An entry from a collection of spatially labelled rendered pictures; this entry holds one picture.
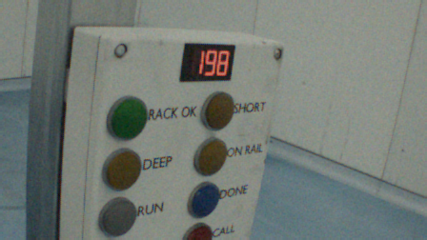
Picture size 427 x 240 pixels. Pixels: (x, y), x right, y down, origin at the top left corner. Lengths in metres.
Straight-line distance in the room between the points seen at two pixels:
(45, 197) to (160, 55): 0.16
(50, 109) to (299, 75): 3.28
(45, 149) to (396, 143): 3.05
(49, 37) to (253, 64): 0.16
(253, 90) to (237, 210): 0.11
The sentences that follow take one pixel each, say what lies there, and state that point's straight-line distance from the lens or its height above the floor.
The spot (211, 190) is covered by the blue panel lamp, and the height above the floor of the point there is 0.97.
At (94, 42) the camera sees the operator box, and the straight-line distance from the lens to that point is 0.36.
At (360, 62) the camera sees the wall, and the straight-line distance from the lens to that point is 3.44.
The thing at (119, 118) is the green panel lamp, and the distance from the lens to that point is 0.35.
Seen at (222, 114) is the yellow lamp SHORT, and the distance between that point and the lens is 0.41.
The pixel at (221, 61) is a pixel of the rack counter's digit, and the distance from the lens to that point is 0.40.
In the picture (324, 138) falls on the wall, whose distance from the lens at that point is 3.60.
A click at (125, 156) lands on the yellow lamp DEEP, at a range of 0.37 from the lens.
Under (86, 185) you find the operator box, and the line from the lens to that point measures 0.38.
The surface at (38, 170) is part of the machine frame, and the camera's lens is 0.45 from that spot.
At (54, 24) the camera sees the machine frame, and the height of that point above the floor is 1.08.
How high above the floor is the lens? 1.13
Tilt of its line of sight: 19 degrees down
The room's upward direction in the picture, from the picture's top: 8 degrees clockwise
